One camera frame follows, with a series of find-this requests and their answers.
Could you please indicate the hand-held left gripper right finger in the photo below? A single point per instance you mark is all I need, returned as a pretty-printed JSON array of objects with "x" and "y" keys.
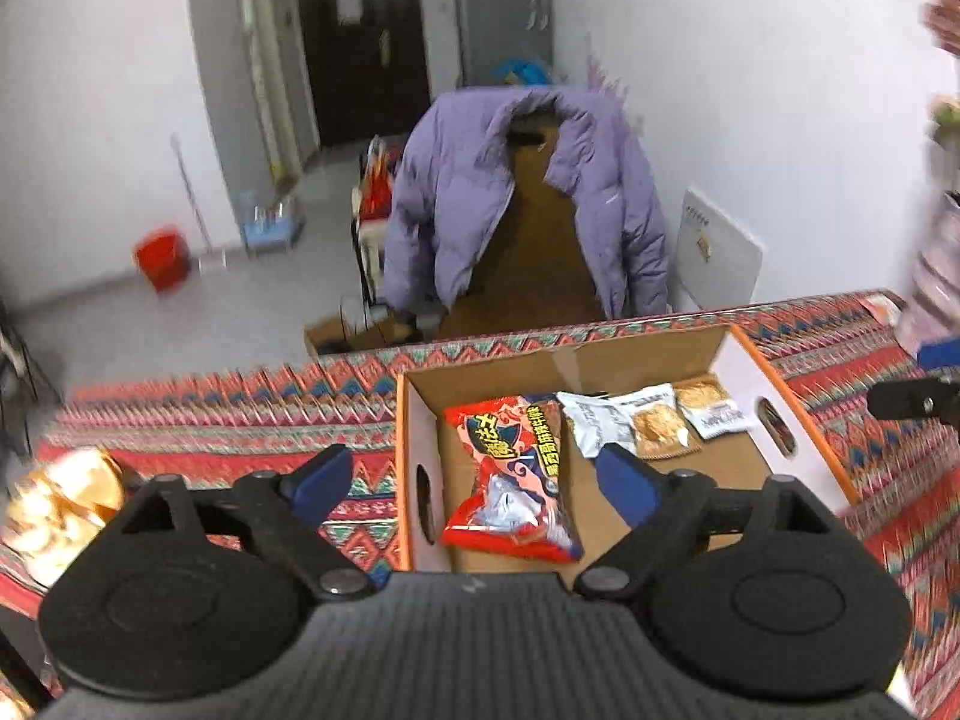
[{"x": 624, "y": 487}]

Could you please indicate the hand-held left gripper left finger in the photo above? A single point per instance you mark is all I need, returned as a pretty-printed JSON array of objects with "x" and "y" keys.
[{"x": 324, "y": 476}]

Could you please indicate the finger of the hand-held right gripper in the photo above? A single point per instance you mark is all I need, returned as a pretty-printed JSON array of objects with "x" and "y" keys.
[
  {"x": 941, "y": 354},
  {"x": 911, "y": 399}
]

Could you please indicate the red cardboard box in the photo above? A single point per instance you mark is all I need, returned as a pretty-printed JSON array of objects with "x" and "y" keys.
[{"x": 487, "y": 382}]

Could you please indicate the white cracker snack packet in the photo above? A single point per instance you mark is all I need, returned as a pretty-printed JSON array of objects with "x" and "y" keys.
[
  {"x": 660, "y": 427},
  {"x": 712, "y": 406}
]

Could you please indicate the grey white snack packet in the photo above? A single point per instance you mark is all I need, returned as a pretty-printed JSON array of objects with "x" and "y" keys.
[{"x": 592, "y": 420}]

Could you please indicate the pale pink vase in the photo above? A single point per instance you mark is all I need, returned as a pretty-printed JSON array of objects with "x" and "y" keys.
[{"x": 937, "y": 277}]

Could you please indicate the patterned red tablecloth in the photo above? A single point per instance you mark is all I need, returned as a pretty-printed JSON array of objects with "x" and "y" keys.
[{"x": 225, "y": 420}]

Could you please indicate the red snack bag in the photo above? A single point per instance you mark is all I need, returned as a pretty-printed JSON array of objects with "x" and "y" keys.
[{"x": 510, "y": 480}]

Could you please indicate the small brown cardboard box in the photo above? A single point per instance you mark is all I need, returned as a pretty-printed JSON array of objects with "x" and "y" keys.
[{"x": 330, "y": 334}]

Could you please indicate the blue stool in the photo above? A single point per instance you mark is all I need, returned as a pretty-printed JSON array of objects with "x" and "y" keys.
[{"x": 271, "y": 232}]

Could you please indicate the brown chair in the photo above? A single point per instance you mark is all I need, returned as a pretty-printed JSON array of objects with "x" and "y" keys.
[{"x": 540, "y": 240}]

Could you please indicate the red bucket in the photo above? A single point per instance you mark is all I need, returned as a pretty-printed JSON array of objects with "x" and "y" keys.
[{"x": 161, "y": 259}]

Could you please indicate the fruit plate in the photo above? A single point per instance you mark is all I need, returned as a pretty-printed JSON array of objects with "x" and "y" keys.
[{"x": 52, "y": 510}]

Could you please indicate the cart with red items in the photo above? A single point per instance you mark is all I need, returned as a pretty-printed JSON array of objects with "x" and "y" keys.
[{"x": 375, "y": 202}]

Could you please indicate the mop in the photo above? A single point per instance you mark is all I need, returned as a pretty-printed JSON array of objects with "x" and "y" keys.
[{"x": 196, "y": 217}]

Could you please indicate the purple puffer jacket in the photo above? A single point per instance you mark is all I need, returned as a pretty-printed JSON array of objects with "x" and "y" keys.
[{"x": 450, "y": 187}]

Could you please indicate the black chair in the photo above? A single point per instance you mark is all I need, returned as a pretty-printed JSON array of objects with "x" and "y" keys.
[{"x": 19, "y": 382}]

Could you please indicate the pink dried flowers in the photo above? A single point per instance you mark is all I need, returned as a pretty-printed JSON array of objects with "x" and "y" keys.
[{"x": 943, "y": 15}]

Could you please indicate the dark door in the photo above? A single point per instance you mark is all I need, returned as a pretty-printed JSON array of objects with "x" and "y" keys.
[{"x": 360, "y": 82}]

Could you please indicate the blue bag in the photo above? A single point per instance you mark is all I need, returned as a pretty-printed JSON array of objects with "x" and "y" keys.
[{"x": 525, "y": 73}]

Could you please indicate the paper sheet on door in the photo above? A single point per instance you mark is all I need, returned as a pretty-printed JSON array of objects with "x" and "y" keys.
[{"x": 349, "y": 6}]

